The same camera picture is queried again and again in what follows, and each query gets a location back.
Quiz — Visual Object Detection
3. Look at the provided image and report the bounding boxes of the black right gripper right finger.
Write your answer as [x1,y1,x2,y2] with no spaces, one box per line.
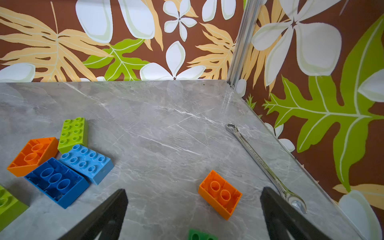
[260,187,329,240]

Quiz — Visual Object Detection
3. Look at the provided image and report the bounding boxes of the light blue lego brick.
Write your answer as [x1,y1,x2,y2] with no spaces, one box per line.
[59,145,114,185]

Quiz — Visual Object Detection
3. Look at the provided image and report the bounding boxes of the small dark green lego brick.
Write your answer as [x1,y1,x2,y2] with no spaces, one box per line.
[188,229,218,240]

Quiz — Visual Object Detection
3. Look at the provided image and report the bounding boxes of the lime green lego brick front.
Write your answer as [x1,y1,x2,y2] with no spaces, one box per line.
[0,186,29,231]

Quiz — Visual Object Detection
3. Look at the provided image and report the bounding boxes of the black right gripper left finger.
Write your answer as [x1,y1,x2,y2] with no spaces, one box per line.
[60,189,129,240]

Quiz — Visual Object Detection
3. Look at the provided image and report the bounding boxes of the dark blue upturned lego brick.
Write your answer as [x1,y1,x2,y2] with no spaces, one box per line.
[25,158,90,209]

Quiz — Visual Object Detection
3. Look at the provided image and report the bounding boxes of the lime green lego brick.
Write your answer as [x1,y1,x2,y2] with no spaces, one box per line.
[0,186,29,231]
[58,117,88,155]

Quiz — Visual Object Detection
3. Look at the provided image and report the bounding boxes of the aluminium frame post right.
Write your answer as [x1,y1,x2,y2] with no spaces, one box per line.
[227,0,262,89]

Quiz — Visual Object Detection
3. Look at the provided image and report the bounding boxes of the silver combination wrench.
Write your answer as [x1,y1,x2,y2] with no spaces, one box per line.
[226,123,308,214]

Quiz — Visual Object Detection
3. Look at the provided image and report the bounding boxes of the small orange upturned lego brick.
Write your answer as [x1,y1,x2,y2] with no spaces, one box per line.
[198,170,243,221]

